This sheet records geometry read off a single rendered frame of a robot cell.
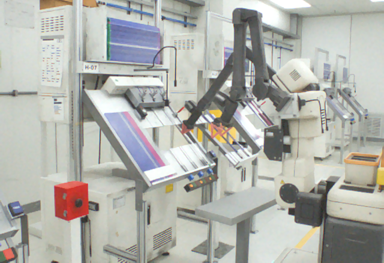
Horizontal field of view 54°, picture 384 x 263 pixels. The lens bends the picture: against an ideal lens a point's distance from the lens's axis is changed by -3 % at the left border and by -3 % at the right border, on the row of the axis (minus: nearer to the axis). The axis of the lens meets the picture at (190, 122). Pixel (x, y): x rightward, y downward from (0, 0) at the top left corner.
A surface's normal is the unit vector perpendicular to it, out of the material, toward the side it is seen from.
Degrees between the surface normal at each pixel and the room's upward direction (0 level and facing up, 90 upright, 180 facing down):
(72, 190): 90
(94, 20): 90
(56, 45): 88
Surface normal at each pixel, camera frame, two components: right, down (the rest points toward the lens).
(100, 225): -0.55, 0.07
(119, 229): 0.83, 0.07
